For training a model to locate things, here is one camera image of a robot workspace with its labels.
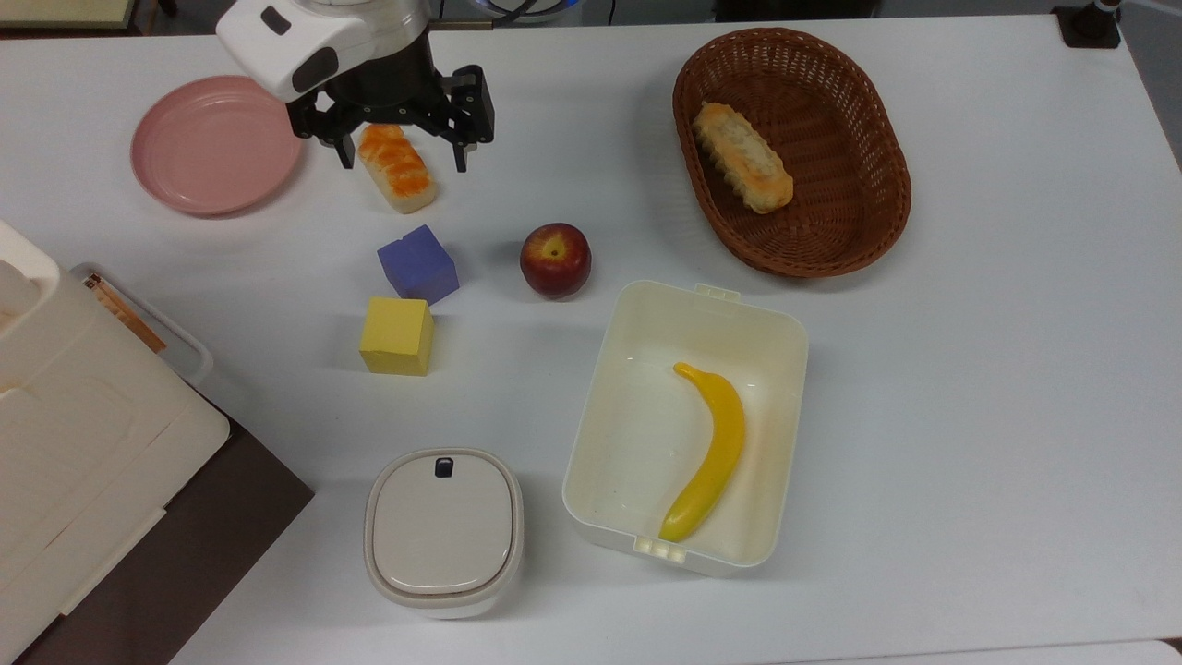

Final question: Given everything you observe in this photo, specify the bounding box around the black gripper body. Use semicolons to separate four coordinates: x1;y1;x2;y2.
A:
286;35;455;141

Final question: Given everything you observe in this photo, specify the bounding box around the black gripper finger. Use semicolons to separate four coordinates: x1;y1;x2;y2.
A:
295;109;357;171
441;65;496;174

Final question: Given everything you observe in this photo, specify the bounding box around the purple cube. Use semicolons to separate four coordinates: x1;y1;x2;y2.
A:
377;224;461;307

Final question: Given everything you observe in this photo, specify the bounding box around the pink plastic plate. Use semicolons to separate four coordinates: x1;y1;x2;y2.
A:
130;76;305;218

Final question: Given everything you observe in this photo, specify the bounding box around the yellow cube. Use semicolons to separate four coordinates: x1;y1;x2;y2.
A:
359;296;435;377

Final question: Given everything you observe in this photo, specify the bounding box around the orange glazed toy bread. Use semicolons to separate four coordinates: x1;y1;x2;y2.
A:
357;123;438;215

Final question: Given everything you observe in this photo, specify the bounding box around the red toy apple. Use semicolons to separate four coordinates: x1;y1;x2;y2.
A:
519;223;593;299

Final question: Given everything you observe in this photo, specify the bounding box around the clear plastic tray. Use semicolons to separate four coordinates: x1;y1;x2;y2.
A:
69;262;215;387

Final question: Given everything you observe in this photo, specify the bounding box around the brown strip in tray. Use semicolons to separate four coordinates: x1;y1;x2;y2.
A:
82;273;169;355

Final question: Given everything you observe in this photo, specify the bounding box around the tan toy bread loaf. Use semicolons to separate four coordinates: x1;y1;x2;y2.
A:
693;102;795;215

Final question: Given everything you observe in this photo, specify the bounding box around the yellowish wooden furniture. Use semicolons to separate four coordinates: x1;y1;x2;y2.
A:
0;0;141;30

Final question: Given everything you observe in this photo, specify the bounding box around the cream open plastic container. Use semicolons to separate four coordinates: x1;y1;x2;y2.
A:
561;280;811;579

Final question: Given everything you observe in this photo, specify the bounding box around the brown wicker basket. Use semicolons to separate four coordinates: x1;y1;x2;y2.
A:
672;27;913;279

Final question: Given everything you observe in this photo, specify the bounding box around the cream plastic bin lid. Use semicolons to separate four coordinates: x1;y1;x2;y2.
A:
0;220;231;665

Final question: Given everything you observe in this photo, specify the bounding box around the white lidded square container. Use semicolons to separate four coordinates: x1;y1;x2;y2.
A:
363;448;525;620

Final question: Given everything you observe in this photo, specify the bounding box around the yellow toy banana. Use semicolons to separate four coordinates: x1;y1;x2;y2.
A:
658;361;747;544

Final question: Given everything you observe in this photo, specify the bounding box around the dark brown board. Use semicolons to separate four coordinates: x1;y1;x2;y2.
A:
13;395;316;665

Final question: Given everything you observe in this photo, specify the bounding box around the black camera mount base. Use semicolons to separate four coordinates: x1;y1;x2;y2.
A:
1053;0;1124;50

